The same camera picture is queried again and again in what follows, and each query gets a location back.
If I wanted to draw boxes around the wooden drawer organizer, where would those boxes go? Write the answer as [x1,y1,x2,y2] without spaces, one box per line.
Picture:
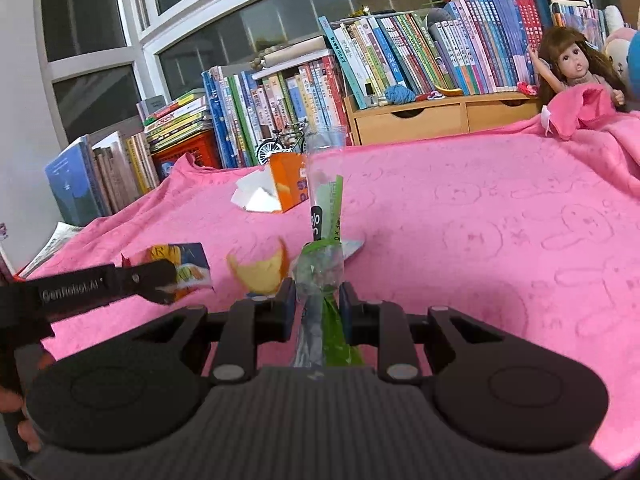
[344,91,544,146]

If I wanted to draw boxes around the stack of flat books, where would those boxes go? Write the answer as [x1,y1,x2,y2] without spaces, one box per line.
[137,90,214,154]

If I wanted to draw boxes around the blue yarn ball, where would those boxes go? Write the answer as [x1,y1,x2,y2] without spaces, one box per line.
[383,85,417,106]

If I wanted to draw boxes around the pink bunny printed blanket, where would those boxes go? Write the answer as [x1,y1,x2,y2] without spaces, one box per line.
[15,85,640,472]

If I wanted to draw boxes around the blue orange snack packet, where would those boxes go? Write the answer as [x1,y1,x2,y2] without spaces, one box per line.
[122,242,214,297]

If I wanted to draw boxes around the row of blue green books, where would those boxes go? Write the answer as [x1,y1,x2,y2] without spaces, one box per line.
[319,0,552,99]

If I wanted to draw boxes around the folded newspaper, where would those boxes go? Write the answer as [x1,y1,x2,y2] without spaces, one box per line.
[19,222,84,279]

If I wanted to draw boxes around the white bunny plush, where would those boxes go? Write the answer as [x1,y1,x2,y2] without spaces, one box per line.
[602,5,639,82]

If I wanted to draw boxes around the row of small thin books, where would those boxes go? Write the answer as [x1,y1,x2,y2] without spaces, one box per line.
[550,2,609,42]

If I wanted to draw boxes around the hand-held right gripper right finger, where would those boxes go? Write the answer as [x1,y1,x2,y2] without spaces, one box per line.
[339,281,496,385]

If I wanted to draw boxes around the person's left hand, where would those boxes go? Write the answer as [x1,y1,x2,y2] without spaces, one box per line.
[0,389,44,454]

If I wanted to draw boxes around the row of worn books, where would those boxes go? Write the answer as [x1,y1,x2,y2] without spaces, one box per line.
[44,132,162,227]

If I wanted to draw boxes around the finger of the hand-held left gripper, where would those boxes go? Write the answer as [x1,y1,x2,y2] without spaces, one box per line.
[120,259,179,305]

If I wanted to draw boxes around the red plastic crate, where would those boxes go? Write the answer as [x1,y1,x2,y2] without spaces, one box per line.
[150,130,222,181]

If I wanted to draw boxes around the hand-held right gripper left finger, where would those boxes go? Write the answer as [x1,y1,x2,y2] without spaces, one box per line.
[147,276,298,385]

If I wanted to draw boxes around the row of upright colourful books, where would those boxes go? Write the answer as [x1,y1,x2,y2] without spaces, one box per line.
[202,55,352,169]

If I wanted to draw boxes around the green snack wrapper black label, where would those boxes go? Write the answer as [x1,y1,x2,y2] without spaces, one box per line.
[292,175,367,367]

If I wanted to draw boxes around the clear plastic bag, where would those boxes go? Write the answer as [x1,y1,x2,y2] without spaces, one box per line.
[299,127,351,261]

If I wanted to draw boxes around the brown haired doll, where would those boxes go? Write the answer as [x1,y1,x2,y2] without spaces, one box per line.
[527,27,629,111]

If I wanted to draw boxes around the orange white paper carton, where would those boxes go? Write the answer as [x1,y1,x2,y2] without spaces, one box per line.
[232,152,309,216]

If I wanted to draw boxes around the miniature black bicycle model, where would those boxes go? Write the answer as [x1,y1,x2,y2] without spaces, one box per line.
[255,120,309,166]

